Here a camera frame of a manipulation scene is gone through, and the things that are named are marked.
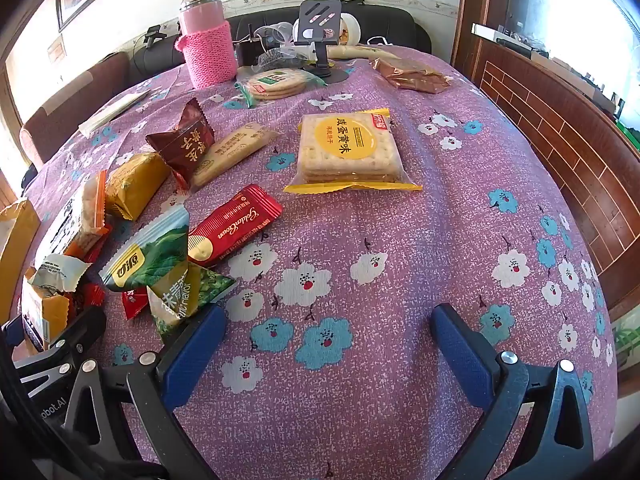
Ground beige long object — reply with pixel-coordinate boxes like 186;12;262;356
327;44;396;61

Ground wooden door frame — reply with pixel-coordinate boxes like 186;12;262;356
450;0;516;68

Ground pink knit-sleeved thermos bottle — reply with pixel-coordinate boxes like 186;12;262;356
174;0;239;90

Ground black phone stand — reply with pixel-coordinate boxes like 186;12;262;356
292;0;349;83

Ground clear plastic cup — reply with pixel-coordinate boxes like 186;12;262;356
265;21;296;48

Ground round cracker packet green label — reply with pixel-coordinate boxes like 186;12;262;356
235;66;326;107

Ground golden sandwich cracker packet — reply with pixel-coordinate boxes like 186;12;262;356
104;151;172;222

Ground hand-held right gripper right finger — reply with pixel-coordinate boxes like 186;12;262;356
431;303;598;480

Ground yellow square cracker packet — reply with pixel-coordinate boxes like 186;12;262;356
283;108;423;196

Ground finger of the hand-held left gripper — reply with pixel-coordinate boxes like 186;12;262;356
0;305;108;362

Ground white power strip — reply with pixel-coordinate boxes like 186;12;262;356
471;22;533;51

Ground small white grey packet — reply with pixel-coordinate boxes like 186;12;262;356
31;254;92;293

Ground small red candy packet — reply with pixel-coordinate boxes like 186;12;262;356
75;282;106;311
121;287;151;321

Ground black leather sofa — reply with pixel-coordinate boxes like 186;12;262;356
127;10;432;86

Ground red long biscuit packet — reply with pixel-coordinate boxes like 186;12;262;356
187;184;284;267

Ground yellow cardboard box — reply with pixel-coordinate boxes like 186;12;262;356
0;197;41;326

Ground green leaf-print snack packet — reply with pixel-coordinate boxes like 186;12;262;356
98;204;191;293

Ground brown fabric armchair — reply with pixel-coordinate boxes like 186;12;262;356
19;51;132;171

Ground brown snack packet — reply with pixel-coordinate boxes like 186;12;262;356
370;56;450;95

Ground purple floral tablecloth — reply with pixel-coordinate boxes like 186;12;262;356
22;45;616;480

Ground wooden brick-pattern cabinet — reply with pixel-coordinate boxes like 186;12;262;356
470;35;640;321

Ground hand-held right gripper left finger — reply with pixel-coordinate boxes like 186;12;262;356
52;304;229;480

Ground beige long cracker packet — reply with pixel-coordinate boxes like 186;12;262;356
189;121;281;191

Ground green plant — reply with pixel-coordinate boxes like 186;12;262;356
612;310;640;361

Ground black device on sofa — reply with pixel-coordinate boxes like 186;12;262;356
142;24;168;50

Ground orange-edged cracker packet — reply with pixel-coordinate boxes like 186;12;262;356
34;170;112;268

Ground green pea snack packet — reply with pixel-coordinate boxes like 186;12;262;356
146;262;238;346

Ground dark red date snack packet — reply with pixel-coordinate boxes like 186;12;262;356
145;98;217;190

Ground white cup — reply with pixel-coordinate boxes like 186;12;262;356
340;12;363;46

